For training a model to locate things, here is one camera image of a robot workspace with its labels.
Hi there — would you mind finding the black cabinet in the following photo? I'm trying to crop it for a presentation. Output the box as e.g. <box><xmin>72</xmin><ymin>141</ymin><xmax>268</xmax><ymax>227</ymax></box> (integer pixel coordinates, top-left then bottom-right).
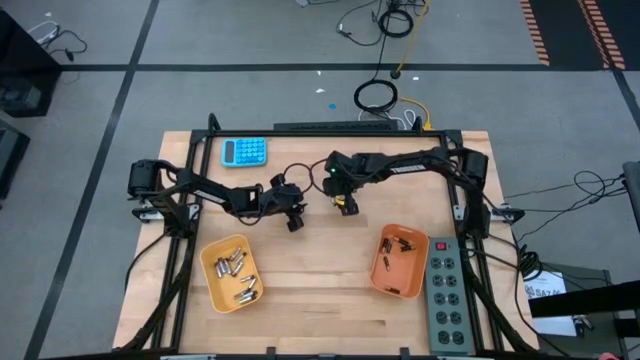
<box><xmin>0</xmin><ymin>8</ymin><xmax>64</xmax><ymax>119</ymax></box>

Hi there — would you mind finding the blue calculator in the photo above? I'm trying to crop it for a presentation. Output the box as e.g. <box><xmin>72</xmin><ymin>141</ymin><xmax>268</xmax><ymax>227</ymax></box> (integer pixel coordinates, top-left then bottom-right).
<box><xmin>221</xmin><ymin>137</ymin><xmax>268</xmax><ymax>169</ymax></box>

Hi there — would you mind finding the large coiled black cable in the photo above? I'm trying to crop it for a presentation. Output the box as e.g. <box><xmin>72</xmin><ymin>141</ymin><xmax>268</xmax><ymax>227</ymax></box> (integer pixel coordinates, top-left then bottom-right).
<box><xmin>353</xmin><ymin>78</ymin><xmax>400</xmax><ymax>114</ymax></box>

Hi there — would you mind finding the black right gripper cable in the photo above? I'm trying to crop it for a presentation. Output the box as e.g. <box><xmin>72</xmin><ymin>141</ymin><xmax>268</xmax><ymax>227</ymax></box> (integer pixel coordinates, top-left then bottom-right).
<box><xmin>309</xmin><ymin>158</ymin><xmax>332</xmax><ymax>194</ymax></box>

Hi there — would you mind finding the black aluminium table frame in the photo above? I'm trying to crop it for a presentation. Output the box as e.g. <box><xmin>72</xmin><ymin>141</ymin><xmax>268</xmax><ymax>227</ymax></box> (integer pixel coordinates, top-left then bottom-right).
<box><xmin>119</xmin><ymin>113</ymin><xmax>539</xmax><ymax>359</ymax></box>

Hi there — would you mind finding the black equipment box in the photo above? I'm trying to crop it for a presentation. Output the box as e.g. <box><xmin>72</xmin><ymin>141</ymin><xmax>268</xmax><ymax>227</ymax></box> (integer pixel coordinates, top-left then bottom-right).
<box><xmin>0</xmin><ymin>118</ymin><xmax>31</xmax><ymax>201</ymax></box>

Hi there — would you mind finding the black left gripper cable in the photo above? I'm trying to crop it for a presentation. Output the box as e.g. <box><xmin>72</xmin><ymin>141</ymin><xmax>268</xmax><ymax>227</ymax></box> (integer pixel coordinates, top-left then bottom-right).
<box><xmin>282</xmin><ymin>162</ymin><xmax>314</xmax><ymax>194</ymax></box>

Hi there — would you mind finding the grey power strip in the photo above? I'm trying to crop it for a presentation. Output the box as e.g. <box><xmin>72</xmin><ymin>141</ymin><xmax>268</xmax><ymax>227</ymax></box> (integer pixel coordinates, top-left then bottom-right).
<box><xmin>422</xmin><ymin>236</ymin><xmax>475</xmax><ymax>356</ymax></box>

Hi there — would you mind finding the thin black floor cable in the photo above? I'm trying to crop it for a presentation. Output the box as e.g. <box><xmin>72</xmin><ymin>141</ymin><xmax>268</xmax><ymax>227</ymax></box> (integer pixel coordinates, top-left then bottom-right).
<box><xmin>39</xmin><ymin>28</ymin><xmax>89</xmax><ymax>64</ymax></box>

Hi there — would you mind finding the short yellow cable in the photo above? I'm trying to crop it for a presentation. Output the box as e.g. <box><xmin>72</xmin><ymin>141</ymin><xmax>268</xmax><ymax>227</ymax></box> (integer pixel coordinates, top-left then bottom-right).
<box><xmin>398</xmin><ymin>96</ymin><xmax>434</xmax><ymax>132</ymax></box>

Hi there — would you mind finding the white cable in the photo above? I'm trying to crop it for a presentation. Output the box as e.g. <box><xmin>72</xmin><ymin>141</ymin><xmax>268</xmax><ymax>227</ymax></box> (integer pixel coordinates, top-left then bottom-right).
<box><xmin>357</xmin><ymin>103</ymin><xmax>419</xmax><ymax>131</ymax></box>

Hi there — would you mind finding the orange plastic bin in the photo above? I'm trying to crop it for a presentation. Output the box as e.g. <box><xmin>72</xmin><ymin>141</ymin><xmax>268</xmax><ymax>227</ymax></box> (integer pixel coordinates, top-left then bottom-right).
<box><xmin>369</xmin><ymin>222</ymin><xmax>431</xmax><ymax>300</ymax></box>

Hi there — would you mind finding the black cable bundle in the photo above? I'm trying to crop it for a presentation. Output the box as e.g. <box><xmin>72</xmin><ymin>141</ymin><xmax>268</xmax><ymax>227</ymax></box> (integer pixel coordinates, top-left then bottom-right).
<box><xmin>499</xmin><ymin>169</ymin><xmax>631</xmax><ymax>281</ymax></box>

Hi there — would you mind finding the black desk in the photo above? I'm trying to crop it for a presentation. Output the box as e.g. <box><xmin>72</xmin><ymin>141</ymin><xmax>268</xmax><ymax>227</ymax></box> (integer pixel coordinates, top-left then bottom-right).
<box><xmin>527</xmin><ymin>262</ymin><xmax>640</xmax><ymax>360</ymax></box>

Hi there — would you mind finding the yellow plastic bin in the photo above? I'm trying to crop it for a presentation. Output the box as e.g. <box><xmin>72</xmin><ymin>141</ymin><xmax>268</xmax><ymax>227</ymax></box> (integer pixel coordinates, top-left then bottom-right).
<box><xmin>199</xmin><ymin>233</ymin><xmax>265</xmax><ymax>315</ymax></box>

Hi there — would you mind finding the black rack power strip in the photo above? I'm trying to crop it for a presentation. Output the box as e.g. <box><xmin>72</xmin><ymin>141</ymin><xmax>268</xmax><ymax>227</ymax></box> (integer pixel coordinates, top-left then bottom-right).
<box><xmin>273</xmin><ymin>119</ymin><xmax>400</xmax><ymax>132</ymax></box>

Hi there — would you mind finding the long yellow cable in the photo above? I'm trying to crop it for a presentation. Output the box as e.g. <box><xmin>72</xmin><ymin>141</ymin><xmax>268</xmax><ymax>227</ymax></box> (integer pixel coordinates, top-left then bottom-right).
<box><xmin>394</xmin><ymin>0</ymin><xmax>432</xmax><ymax>79</ymax></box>

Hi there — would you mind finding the white paper sheet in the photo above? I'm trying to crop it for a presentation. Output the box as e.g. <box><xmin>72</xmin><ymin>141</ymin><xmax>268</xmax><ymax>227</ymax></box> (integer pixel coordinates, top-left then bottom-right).
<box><xmin>522</xmin><ymin>269</ymin><xmax>579</xmax><ymax>337</ymax></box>

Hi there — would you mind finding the white power adapter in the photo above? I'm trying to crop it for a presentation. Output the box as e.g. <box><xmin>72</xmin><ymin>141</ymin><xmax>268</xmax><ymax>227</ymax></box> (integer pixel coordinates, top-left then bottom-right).
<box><xmin>27</xmin><ymin>19</ymin><xmax>60</xmax><ymax>45</ymax></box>

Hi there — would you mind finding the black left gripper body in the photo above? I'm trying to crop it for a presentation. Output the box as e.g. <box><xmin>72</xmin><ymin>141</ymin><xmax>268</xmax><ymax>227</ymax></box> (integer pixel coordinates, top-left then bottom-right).
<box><xmin>262</xmin><ymin>182</ymin><xmax>307</xmax><ymax>219</ymax></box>

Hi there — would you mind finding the small coiled black cable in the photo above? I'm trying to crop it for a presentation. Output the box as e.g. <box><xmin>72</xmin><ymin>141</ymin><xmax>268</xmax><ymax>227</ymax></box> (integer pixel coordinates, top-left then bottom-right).
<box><xmin>377</xmin><ymin>7</ymin><xmax>415</xmax><ymax>39</ymax></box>

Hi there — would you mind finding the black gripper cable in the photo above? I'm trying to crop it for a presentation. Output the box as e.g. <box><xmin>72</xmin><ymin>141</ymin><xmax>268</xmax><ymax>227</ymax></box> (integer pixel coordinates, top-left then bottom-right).
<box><xmin>309</xmin><ymin>158</ymin><xmax>332</xmax><ymax>194</ymax></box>
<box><xmin>282</xmin><ymin>162</ymin><xmax>314</xmax><ymax>194</ymax></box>

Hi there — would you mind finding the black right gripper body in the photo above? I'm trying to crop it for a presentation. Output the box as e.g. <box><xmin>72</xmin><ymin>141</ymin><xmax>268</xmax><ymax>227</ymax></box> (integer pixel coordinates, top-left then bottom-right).
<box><xmin>323</xmin><ymin>174</ymin><xmax>359</xmax><ymax>201</ymax></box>

